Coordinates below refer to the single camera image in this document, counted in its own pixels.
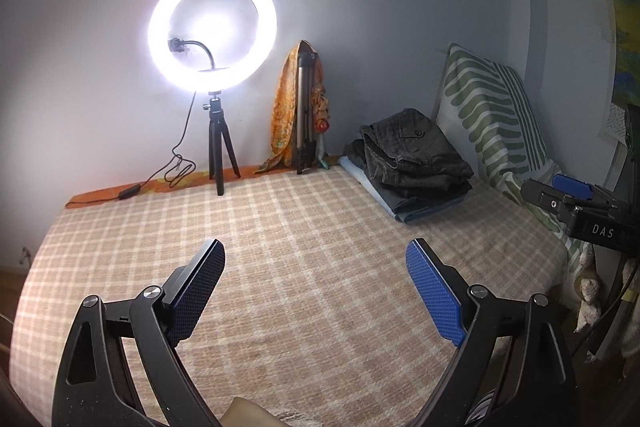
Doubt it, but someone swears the green striped pillow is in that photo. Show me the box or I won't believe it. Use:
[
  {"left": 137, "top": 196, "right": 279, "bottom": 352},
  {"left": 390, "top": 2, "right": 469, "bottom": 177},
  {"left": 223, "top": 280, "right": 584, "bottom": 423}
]
[{"left": 435, "top": 43, "right": 560, "bottom": 205}]

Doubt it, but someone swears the black folded garment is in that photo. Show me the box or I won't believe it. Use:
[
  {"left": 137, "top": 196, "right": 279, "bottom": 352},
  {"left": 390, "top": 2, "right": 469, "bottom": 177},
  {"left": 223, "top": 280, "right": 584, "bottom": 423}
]
[{"left": 362, "top": 167, "right": 473, "bottom": 195}]

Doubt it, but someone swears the pink plaid bed sheet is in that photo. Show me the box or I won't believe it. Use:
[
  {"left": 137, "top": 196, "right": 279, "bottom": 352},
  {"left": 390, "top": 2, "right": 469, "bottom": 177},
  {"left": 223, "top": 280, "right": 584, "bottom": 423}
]
[{"left": 10, "top": 167, "right": 565, "bottom": 426}]

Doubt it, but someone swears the light blue folded garment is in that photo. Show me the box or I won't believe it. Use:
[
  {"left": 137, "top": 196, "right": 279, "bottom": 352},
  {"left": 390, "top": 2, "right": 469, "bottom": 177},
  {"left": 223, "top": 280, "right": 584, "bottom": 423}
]
[{"left": 337, "top": 156, "right": 472, "bottom": 223}]

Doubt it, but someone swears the orange patterned scarf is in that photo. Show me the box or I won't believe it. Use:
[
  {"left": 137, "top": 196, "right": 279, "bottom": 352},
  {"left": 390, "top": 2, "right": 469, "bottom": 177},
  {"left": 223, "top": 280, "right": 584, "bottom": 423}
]
[{"left": 256, "top": 40, "right": 330, "bottom": 173}]

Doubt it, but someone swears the black mini tripod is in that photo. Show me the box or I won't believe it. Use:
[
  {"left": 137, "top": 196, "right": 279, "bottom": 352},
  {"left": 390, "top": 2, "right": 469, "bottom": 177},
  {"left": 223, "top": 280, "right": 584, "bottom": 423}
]
[{"left": 203, "top": 91, "right": 241, "bottom": 196}]

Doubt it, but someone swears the black ring light cable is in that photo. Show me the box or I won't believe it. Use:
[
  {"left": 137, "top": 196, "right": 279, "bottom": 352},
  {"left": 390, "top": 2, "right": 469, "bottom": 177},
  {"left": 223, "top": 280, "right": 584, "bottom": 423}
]
[{"left": 64, "top": 91, "right": 198, "bottom": 209}]

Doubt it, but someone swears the white ring light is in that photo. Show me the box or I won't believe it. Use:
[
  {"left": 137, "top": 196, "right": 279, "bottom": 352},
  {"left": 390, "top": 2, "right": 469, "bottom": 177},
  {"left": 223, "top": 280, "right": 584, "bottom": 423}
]
[{"left": 146, "top": 0, "right": 277, "bottom": 93}]

